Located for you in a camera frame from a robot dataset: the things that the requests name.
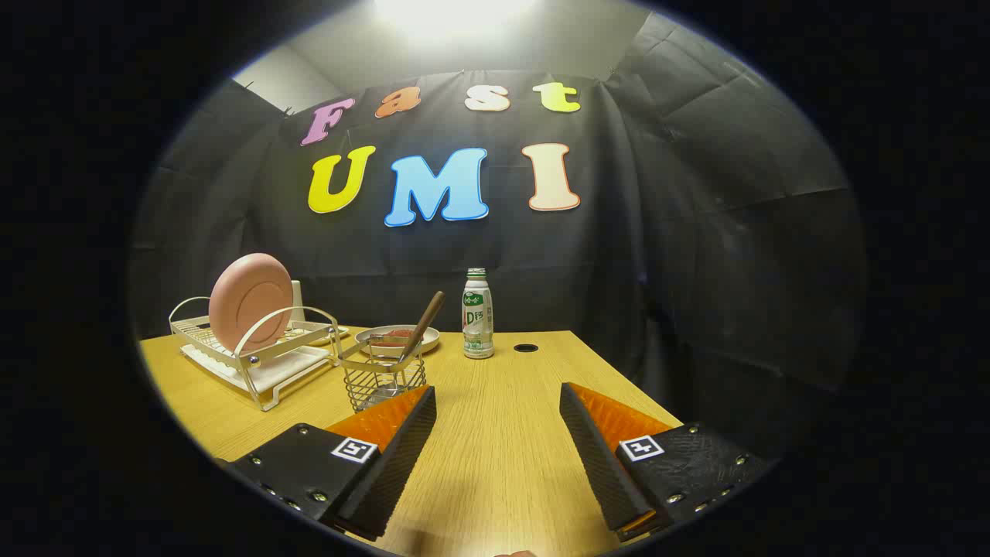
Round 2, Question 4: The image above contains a pink plate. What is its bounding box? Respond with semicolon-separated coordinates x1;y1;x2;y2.
209;253;295;353

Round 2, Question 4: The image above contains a beige round plate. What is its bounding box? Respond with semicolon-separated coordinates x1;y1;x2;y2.
355;324;441;359

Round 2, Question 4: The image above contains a wooden handled spoon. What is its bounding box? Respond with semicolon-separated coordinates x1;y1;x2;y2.
371;291;446;364

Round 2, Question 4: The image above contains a white green drink bottle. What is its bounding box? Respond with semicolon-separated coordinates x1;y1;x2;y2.
463;268;495;360

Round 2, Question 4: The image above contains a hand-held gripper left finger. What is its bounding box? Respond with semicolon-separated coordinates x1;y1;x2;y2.
230;385;438;542

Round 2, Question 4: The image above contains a ceiling light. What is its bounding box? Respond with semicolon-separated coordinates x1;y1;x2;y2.
375;0;536;33

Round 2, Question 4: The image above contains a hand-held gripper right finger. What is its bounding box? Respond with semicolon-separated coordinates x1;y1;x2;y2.
558;381;777;542

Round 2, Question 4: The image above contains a white wire dish rack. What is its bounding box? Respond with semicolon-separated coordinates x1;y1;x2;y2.
169;296;350;412

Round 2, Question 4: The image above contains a metal wire basket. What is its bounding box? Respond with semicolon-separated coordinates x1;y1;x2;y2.
338;334;428;414

